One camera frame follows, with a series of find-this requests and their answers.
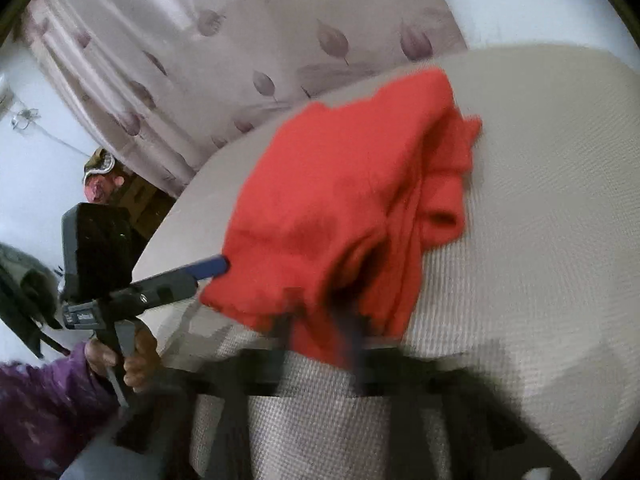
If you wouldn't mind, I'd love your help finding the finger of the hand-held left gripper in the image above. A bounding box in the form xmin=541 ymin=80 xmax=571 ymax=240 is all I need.
xmin=127 ymin=254 xmax=231 ymax=311

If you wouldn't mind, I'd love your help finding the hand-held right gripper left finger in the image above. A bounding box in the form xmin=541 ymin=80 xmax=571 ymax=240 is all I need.
xmin=60 ymin=312 xmax=301 ymax=480

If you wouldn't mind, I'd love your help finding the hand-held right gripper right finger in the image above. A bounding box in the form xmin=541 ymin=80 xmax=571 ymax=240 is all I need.
xmin=340 ymin=310 xmax=583 ymax=480

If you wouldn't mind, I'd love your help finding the red small garment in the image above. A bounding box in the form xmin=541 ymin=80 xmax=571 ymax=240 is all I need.
xmin=200 ymin=67 xmax=483 ymax=368

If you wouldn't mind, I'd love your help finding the person's left forearm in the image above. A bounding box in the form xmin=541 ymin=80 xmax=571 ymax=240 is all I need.
xmin=0 ymin=342 xmax=121 ymax=480

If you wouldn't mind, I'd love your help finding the person's left hand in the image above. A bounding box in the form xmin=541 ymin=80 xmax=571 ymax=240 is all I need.
xmin=85 ymin=327 xmax=161 ymax=393

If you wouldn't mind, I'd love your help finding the colourful figurine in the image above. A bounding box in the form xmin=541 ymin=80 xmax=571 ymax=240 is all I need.
xmin=82 ymin=147 xmax=126 ymax=206

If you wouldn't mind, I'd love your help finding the beige textured bed cover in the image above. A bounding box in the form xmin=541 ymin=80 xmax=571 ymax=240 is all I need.
xmin=132 ymin=45 xmax=640 ymax=480

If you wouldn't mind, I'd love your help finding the leaf print curtain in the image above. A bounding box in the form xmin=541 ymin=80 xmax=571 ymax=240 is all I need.
xmin=20 ymin=0 xmax=471 ymax=198

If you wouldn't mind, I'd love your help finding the wall hook with cable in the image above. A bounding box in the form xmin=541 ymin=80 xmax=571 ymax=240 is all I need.
xmin=10 ymin=105 xmax=96 ymax=158

